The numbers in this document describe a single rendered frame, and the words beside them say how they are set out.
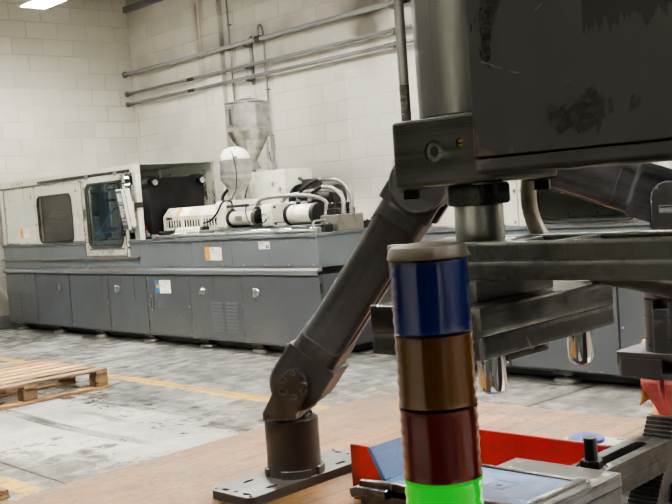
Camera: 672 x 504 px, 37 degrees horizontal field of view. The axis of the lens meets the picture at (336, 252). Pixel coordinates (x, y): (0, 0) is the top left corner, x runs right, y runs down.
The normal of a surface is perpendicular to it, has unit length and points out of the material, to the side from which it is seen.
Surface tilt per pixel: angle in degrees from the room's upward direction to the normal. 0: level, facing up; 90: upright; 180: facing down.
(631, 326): 90
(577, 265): 90
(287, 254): 90
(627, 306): 90
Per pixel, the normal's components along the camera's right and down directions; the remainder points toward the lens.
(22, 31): 0.68, -0.02
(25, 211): -0.73, 0.09
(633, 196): -0.27, 0.07
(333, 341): -0.11, -0.09
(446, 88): -0.56, 0.08
